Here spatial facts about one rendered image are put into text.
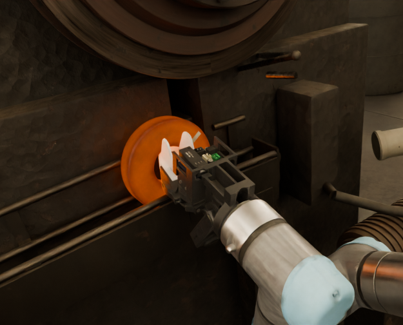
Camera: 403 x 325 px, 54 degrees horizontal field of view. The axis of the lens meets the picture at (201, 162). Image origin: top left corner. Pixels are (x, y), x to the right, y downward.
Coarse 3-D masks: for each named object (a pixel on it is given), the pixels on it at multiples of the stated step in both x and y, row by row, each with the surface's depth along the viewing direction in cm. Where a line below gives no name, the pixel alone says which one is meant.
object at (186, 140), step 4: (184, 132) 60; (184, 136) 61; (188, 136) 60; (184, 140) 61; (188, 140) 60; (180, 144) 63; (184, 144) 62; (188, 144) 61; (192, 144) 60; (172, 148) 64; (176, 148) 64; (180, 148) 63; (192, 148) 60; (176, 152) 63
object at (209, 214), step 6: (210, 210) 52; (204, 216) 53; (210, 216) 52; (204, 222) 54; (210, 222) 52; (198, 228) 57; (204, 228) 54; (210, 228) 53; (192, 234) 60; (198, 234) 57; (204, 234) 55; (210, 234) 54; (198, 240) 58; (204, 240) 57; (210, 240) 59; (216, 240) 61; (198, 246) 60; (204, 246) 60
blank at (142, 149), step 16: (144, 128) 61; (160, 128) 61; (176, 128) 63; (192, 128) 65; (128, 144) 61; (144, 144) 61; (160, 144) 62; (176, 144) 64; (208, 144) 67; (128, 160) 60; (144, 160) 61; (128, 176) 61; (144, 176) 62; (144, 192) 63; (160, 192) 64
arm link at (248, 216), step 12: (240, 204) 48; (252, 204) 47; (264, 204) 48; (228, 216) 48; (240, 216) 46; (252, 216) 46; (264, 216) 46; (276, 216) 46; (228, 228) 47; (240, 228) 46; (252, 228) 45; (228, 240) 47; (240, 240) 45; (228, 252) 46
